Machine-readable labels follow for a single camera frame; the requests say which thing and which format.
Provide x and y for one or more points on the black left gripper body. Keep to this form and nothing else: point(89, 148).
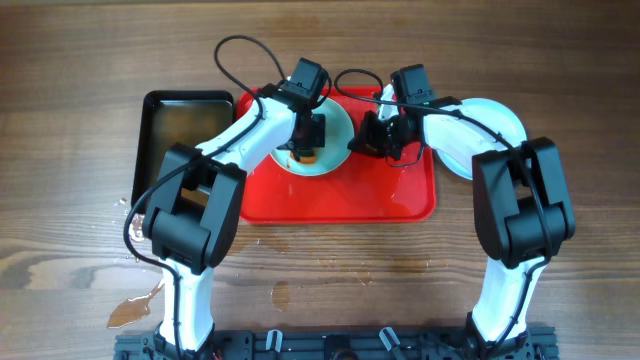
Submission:
point(309, 137)

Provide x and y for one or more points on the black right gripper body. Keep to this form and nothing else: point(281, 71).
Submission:
point(384, 137)

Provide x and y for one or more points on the light blue plate back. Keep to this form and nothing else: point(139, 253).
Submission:
point(339, 131)

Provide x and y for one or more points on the light blue plate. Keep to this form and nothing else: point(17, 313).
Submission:
point(339, 131)
point(457, 141)

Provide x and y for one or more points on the orange green sponge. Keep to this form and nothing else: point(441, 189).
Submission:
point(305, 156)

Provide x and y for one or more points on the light blue plate front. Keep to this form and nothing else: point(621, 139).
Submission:
point(457, 141)

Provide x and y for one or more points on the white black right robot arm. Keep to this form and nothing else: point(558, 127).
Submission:
point(522, 207)

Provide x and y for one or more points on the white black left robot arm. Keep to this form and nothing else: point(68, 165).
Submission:
point(193, 209)

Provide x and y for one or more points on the red plastic tray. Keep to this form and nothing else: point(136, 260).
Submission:
point(362, 190)

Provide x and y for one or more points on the black water-filled tray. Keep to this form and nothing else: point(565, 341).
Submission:
point(188, 117)

